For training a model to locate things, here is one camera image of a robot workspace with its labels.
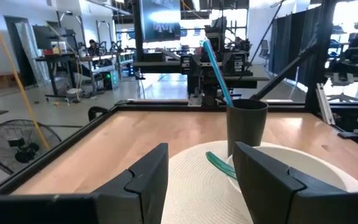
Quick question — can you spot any grey desk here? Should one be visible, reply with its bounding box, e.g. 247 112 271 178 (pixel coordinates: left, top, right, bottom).
131 59 270 90

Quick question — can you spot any white round woven placemat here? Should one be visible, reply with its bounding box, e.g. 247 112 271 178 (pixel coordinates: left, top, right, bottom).
160 139 358 224

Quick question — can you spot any black-framed workbench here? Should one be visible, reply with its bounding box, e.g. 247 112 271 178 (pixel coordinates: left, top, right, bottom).
33 52 78 102

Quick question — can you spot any dark curtain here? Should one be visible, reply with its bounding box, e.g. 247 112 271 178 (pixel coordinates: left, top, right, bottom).
268 6 323 85

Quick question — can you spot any black clamp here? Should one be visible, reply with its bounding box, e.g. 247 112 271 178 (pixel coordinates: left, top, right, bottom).
337 131 358 140

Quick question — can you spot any computer tower with green light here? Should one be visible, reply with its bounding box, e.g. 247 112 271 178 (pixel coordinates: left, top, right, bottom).
101 70 119 91

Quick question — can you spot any silver aluminium extrusion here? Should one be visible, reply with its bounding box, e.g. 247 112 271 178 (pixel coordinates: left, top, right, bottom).
315 82 336 126

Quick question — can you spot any black curved loop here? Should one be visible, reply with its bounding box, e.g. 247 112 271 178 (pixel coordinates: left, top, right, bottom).
87 106 109 123

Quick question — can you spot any white plastic bowl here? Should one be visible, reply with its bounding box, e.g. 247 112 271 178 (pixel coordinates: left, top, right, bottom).
226 145 349 192

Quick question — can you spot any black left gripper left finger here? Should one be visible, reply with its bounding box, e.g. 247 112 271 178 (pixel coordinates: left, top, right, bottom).
91 142 170 224

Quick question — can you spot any green plastic spoon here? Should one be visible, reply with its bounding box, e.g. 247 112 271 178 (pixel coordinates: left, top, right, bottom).
205 151 238 181

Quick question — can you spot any fork with blue handle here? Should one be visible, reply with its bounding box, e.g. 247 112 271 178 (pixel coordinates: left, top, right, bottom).
209 152 237 177

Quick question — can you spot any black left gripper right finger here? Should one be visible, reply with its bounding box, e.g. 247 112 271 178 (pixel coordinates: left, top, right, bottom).
232 141 351 224

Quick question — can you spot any silver mounting bracket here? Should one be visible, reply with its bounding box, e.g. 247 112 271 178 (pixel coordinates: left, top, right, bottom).
187 93 203 108

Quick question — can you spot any blue straw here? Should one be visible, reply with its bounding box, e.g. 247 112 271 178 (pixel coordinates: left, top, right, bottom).
202 39 235 108

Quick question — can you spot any large wall screen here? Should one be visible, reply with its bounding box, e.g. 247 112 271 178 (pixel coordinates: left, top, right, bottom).
139 0 182 43

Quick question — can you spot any black cup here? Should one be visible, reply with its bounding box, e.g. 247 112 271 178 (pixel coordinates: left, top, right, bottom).
226 98 269 158

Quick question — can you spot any black floor fan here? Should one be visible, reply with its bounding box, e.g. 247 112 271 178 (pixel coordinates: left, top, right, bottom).
0 119 63 175

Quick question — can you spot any yellow cable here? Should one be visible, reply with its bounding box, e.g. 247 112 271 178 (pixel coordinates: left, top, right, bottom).
0 0 51 151

